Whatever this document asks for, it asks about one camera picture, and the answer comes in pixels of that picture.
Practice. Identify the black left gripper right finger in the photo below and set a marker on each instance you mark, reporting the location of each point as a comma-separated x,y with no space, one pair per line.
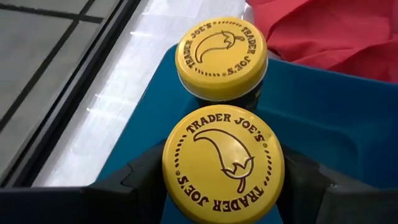
301,193

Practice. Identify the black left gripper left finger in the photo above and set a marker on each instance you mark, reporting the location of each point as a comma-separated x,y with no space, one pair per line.
146,186

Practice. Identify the yellow-lid spice jar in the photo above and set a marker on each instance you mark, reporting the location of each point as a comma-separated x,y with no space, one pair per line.
220,56
224,168

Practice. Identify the blue plastic bin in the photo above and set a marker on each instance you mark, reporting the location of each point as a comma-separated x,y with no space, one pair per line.
326,124

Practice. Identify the red cloth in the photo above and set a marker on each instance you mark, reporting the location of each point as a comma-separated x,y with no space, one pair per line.
326,31

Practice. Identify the black aluminium table frame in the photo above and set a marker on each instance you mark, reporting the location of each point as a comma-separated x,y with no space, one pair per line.
74,93

